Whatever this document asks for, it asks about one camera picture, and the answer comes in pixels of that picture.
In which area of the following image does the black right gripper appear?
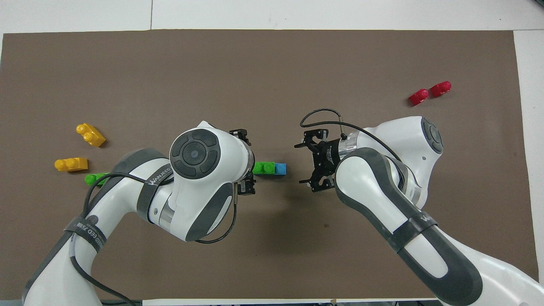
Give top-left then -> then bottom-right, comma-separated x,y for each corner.
229,129 -> 343,196

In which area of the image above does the red one-stud toy block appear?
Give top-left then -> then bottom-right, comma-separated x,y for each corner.
408,88 -> 430,107
430,81 -> 452,97

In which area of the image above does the yellow two-stud toy block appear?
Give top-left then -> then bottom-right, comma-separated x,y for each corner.
54,157 -> 88,172
76,123 -> 106,148

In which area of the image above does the brown paper table mat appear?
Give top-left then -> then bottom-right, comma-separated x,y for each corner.
0,29 -> 529,300

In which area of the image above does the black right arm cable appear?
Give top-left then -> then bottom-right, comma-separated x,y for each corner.
300,109 -> 402,162

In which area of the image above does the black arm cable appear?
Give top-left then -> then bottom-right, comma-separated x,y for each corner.
69,172 -> 238,306
300,109 -> 402,162

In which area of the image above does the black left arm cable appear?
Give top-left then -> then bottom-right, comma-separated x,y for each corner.
69,172 -> 238,306

